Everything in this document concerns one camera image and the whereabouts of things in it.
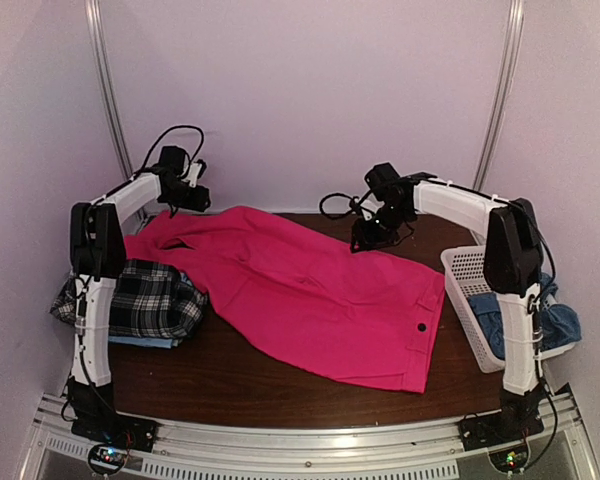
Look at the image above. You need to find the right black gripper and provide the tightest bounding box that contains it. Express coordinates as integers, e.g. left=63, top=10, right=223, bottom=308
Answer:
left=351, top=204, right=412, bottom=255

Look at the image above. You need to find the pink shirt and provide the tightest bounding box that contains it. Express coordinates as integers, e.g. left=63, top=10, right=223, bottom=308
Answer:
left=125, top=207, right=445, bottom=393

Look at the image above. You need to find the black white plaid shirt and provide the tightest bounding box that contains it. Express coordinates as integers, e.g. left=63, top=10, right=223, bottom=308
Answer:
left=49, top=257, right=210, bottom=341

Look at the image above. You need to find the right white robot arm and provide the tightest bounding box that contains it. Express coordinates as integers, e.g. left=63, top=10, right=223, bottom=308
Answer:
left=349, top=163, right=544, bottom=442

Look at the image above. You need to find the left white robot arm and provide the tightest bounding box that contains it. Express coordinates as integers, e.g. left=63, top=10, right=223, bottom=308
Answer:
left=69, top=146, right=211, bottom=444

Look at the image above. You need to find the white plastic laundry basket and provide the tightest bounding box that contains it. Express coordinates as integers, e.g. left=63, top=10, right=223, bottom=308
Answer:
left=440, top=245, right=578, bottom=373

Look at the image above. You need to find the folded light blue shirt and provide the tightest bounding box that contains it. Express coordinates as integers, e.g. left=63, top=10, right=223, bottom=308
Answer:
left=108, top=336, right=181, bottom=349

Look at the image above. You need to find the blue denim garment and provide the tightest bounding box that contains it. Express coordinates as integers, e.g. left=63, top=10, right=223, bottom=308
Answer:
left=467, top=273, right=582, bottom=360

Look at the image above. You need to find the right round circuit board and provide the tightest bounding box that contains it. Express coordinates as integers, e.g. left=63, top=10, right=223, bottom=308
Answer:
left=489, top=444, right=530, bottom=474

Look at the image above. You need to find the round circuit board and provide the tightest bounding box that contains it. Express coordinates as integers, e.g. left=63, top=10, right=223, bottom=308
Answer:
left=87, top=443, right=130, bottom=476
left=489, top=444, right=530, bottom=474

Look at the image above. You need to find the left round circuit board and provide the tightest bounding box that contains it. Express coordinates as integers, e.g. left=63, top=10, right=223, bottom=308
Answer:
left=87, top=443, right=130, bottom=476

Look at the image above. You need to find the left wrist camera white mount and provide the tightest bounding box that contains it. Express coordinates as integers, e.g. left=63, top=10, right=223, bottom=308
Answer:
left=181, top=159, right=207, bottom=188

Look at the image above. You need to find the right black cable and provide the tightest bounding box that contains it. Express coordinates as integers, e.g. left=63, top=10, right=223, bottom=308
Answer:
left=318, top=191, right=376, bottom=219

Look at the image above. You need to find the black cable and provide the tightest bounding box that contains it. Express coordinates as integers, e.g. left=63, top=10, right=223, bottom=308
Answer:
left=134, top=124, right=206, bottom=181
left=318, top=191, right=376, bottom=219

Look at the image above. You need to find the left black cable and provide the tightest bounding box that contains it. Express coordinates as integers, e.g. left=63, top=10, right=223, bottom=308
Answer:
left=134, top=124, right=206, bottom=181

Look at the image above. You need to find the left aluminium frame post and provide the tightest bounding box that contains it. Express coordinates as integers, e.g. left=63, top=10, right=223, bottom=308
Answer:
left=84, top=0, right=133, bottom=178

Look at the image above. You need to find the aluminium frame post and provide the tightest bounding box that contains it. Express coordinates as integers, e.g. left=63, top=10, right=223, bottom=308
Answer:
left=473, top=0, right=525, bottom=190
left=84, top=0, right=133, bottom=178

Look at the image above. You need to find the right aluminium frame post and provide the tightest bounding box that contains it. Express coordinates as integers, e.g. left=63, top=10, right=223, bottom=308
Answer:
left=473, top=0, right=525, bottom=190

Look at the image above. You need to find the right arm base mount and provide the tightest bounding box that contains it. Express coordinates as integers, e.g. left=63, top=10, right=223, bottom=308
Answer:
left=458, top=411, right=544, bottom=451

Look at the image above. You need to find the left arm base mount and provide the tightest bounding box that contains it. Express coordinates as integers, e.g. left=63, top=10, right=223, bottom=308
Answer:
left=71, top=415, right=158, bottom=453

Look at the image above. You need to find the front aluminium rail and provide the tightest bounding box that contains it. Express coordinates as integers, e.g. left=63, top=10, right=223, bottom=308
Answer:
left=29, top=389, right=600, bottom=480

